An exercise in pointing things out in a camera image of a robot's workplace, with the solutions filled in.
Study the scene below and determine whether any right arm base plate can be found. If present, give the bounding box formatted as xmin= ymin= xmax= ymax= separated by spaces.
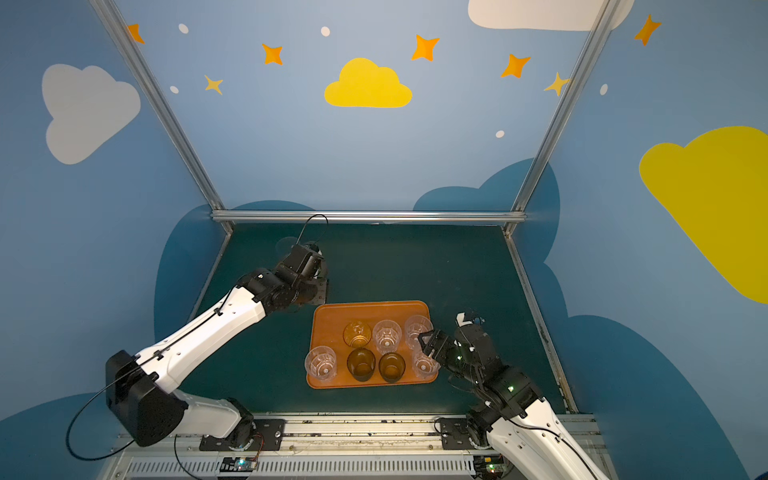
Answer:
xmin=433 ymin=417 xmax=489 ymax=450

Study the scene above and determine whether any right controller board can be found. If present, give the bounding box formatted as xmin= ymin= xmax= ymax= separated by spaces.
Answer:
xmin=472 ymin=455 xmax=508 ymax=480

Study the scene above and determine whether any small olive textured cup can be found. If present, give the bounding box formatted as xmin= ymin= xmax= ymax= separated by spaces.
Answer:
xmin=378 ymin=352 xmax=406 ymax=383

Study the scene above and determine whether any orange plastic tray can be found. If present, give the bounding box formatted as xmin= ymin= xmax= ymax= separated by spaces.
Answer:
xmin=305 ymin=300 xmax=437 ymax=390

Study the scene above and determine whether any controller board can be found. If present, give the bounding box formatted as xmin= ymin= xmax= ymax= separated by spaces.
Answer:
xmin=472 ymin=455 xmax=508 ymax=480
xmin=219 ymin=457 xmax=258 ymax=473

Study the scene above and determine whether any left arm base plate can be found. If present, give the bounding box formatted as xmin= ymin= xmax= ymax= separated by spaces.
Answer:
xmin=199 ymin=418 xmax=286 ymax=452

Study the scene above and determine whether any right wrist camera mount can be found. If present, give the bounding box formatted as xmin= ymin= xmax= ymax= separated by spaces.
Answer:
xmin=456 ymin=310 xmax=485 ymax=330

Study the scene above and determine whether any tall clear bluish glass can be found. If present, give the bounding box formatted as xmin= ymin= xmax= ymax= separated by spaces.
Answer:
xmin=275 ymin=236 xmax=298 ymax=258

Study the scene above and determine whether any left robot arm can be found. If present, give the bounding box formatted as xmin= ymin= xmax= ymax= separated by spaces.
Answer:
xmin=105 ymin=268 xmax=328 ymax=450

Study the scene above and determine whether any aluminium rear frame bar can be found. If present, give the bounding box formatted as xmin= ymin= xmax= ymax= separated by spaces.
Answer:
xmin=211 ymin=210 xmax=526 ymax=224

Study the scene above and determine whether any clear faceted glass back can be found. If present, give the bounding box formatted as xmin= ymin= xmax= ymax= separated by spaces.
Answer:
xmin=304 ymin=345 xmax=338 ymax=382

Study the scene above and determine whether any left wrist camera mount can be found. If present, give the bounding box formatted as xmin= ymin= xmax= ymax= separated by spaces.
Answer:
xmin=279 ymin=243 xmax=327 ymax=280

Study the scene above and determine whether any aluminium frame post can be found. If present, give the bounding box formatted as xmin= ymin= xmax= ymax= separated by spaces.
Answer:
xmin=89 ymin=0 xmax=234 ymax=234
xmin=504 ymin=0 xmax=621 ymax=240

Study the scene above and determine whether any aluminium right frame post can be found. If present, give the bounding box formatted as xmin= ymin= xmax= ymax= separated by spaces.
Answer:
xmin=504 ymin=0 xmax=621 ymax=240

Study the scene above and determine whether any clear faceted glass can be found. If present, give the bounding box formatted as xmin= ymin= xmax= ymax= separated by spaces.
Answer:
xmin=412 ymin=351 xmax=440 ymax=380
xmin=372 ymin=319 xmax=403 ymax=355
xmin=404 ymin=315 xmax=433 ymax=350
xmin=304 ymin=345 xmax=338 ymax=382

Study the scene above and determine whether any front aluminium rail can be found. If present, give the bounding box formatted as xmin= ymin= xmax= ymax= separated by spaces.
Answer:
xmin=95 ymin=412 xmax=619 ymax=480

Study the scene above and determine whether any left controller board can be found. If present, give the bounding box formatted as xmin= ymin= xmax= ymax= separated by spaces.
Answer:
xmin=219 ymin=457 xmax=258 ymax=473

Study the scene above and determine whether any short yellow glass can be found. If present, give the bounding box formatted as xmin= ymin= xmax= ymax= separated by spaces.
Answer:
xmin=343 ymin=320 xmax=372 ymax=349

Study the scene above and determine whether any aluminium left frame post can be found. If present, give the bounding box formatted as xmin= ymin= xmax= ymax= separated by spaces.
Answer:
xmin=89 ymin=0 xmax=234 ymax=234

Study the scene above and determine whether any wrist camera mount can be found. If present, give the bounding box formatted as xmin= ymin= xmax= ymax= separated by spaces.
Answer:
xmin=279 ymin=243 xmax=327 ymax=280
xmin=456 ymin=310 xmax=485 ymax=330

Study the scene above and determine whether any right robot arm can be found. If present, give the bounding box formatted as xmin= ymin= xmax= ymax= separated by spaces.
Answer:
xmin=418 ymin=324 xmax=607 ymax=479

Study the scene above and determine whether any dark olive textured cup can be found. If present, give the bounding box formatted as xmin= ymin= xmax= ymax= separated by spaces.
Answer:
xmin=347 ymin=348 xmax=376 ymax=382

